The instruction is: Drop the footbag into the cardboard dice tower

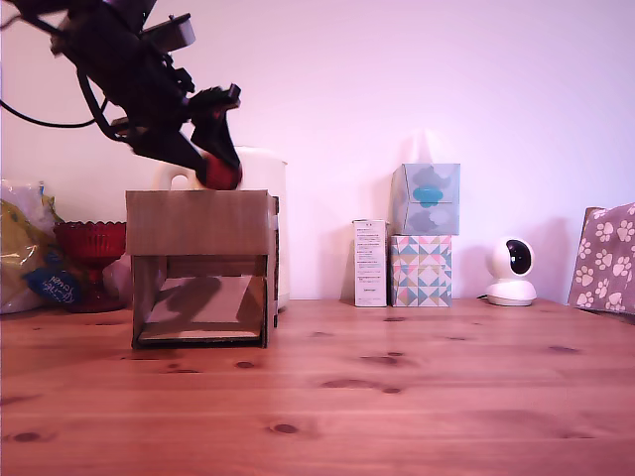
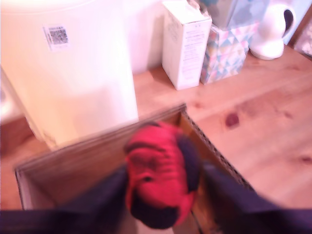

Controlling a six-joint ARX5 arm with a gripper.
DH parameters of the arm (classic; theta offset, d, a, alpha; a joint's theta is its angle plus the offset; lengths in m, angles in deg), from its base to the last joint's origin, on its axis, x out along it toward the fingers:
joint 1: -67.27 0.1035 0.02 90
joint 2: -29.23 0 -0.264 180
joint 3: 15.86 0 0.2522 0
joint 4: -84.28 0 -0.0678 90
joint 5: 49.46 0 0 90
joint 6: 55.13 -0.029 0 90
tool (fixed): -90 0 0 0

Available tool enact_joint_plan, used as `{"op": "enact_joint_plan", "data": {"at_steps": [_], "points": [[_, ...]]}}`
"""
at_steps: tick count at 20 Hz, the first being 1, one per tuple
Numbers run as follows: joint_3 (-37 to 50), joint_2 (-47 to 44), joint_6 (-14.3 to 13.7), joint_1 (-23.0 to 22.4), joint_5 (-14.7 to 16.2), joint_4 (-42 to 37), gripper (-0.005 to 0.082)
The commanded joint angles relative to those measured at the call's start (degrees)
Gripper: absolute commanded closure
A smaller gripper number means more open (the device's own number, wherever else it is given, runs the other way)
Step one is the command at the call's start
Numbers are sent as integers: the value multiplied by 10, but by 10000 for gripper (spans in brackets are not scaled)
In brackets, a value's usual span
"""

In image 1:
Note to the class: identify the geometric pattern tissue box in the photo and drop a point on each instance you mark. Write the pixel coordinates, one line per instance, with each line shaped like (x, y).
(420, 273)

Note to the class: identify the yellow and white plastic bag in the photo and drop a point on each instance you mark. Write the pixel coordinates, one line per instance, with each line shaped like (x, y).
(20, 223)

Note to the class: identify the paw print fabric bag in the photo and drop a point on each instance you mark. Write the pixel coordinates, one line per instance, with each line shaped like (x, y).
(605, 258)

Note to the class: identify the tall white printed carton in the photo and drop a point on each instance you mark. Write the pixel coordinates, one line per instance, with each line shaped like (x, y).
(370, 263)

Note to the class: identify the small white round camera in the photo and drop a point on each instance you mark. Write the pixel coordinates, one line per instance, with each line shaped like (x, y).
(511, 292)

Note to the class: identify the blue grey cloud tissue box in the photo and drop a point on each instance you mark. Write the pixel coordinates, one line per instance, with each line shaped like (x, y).
(429, 198)

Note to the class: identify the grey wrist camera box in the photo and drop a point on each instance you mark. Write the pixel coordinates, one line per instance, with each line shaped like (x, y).
(176, 32)

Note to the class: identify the white tissue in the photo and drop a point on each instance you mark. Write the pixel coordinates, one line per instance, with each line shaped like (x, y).
(424, 149)

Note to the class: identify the cardboard dice tower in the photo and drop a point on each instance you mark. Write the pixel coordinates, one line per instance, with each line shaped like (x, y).
(198, 223)

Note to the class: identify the white electric kettle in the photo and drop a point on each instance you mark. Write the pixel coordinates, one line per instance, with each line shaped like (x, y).
(260, 171)

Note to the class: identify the red and black footbag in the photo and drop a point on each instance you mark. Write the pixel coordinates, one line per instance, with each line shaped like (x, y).
(223, 177)

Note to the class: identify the red glass footed bowl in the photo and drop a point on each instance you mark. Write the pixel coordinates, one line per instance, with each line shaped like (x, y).
(89, 243)

